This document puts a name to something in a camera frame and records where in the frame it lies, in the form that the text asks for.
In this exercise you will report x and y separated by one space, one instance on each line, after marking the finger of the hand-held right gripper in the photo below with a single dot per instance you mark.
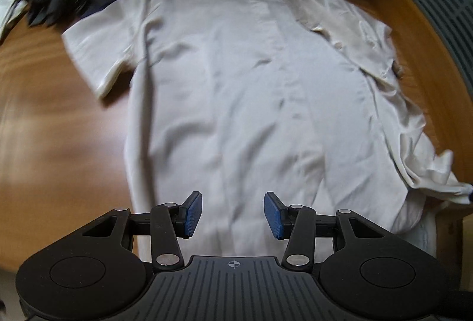
470 197

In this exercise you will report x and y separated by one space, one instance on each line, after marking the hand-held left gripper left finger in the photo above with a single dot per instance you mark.
194 214

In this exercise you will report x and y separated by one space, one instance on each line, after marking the white cloth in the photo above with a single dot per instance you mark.
10 10

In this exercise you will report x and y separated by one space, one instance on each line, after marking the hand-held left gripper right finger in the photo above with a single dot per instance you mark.
272 214

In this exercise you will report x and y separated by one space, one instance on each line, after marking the white short-sleeved shirt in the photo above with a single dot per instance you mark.
236 84

